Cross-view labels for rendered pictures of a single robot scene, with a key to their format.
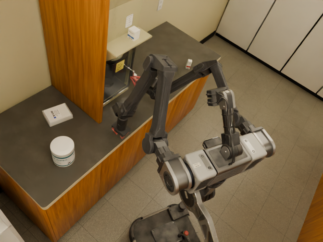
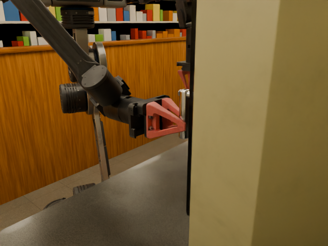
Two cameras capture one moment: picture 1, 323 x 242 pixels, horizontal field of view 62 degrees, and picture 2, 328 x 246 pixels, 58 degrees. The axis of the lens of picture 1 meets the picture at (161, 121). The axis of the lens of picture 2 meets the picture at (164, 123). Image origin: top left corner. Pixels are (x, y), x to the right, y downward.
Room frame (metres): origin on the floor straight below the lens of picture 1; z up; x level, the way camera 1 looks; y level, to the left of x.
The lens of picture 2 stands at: (1.86, 0.42, 1.32)
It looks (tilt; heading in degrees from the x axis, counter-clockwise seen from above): 19 degrees down; 198
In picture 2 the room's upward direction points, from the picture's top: straight up
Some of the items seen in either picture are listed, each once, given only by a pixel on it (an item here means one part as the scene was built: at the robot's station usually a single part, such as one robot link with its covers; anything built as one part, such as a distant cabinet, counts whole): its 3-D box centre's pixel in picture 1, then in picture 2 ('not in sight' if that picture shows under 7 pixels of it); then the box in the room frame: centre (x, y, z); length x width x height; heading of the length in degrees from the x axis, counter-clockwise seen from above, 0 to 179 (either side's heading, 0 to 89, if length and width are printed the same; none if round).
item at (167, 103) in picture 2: (136, 79); (167, 120); (1.37, 0.27, 1.14); 0.09 x 0.07 x 0.07; 67
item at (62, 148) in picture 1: (63, 151); not in sight; (0.72, 0.49, 1.01); 0.13 x 0.13 x 0.15
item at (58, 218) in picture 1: (118, 120); not in sight; (1.49, 0.38, 0.45); 2.05 x 0.67 x 0.90; 157
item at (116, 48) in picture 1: (127, 47); not in sight; (1.28, 0.34, 1.46); 0.32 x 0.12 x 0.10; 157
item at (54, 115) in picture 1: (57, 114); not in sight; (0.99, 0.68, 0.96); 0.16 x 0.12 x 0.04; 142
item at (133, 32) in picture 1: (133, 33); not in sight; (1.32, 0.32, 1.54); 0.05 x 0.05 x 0.06; 67
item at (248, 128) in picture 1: (247, 130); not in sight; (0.97, -0.45, 1.45); 0.09 x 0.08 x 0.12; 131
